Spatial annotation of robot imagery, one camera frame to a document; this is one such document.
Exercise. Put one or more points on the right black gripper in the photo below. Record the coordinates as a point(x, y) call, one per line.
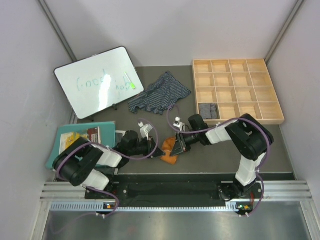
point(179, 147)

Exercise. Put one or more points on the teal folder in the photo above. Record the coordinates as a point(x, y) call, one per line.
point(107, 133)

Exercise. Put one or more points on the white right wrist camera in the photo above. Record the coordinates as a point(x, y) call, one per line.
point(179, 124)

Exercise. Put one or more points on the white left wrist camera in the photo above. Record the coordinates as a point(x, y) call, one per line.
point(145, 129)

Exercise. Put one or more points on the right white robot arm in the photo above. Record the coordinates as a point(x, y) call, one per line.
point(251, 139)

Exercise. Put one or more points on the wooden compartment tray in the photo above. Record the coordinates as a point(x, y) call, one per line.
point(236, 87)

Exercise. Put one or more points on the grey striped underwear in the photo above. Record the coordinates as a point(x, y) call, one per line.
point(208, 111)

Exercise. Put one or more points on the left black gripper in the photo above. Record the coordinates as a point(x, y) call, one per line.
point(158, 152)

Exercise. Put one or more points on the white whiteboard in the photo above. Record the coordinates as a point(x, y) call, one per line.
point(98, 82)

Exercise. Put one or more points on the yellow picture book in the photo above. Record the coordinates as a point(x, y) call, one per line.
point(90, 134)

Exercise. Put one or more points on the green marker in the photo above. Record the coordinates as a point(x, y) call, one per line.
point(130, 81)

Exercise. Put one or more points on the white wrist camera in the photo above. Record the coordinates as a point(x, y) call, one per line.
point(179, 124)
point(145, 129)

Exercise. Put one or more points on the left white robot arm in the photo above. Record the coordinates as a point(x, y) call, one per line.
point(85, 164)

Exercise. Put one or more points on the orange underwear white waistband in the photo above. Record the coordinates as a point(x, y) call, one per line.
point(167, 147)

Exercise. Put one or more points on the dark blue striped underwear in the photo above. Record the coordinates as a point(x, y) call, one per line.
point(158, 96)

